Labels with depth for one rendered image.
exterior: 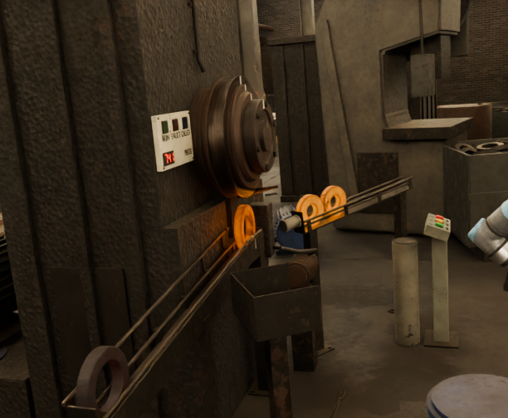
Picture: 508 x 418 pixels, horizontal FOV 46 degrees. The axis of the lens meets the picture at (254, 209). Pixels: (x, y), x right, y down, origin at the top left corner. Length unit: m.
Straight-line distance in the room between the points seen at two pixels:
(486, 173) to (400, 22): 1.37
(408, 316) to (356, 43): 2.59
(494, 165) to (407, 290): 1.51
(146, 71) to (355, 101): 3.19
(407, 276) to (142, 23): 1.72
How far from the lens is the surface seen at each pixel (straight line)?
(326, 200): 2.90
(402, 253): 2.94
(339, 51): 5.04
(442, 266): 3.00
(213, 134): 2.16
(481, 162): 4.22
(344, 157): 5.05
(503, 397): 1.83
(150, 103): 1.99
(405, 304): 3.02
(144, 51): 1.99
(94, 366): 1.47
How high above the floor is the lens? 1.32
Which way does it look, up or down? 12 degrees down
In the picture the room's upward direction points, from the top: 5 degrees counter-clockwise
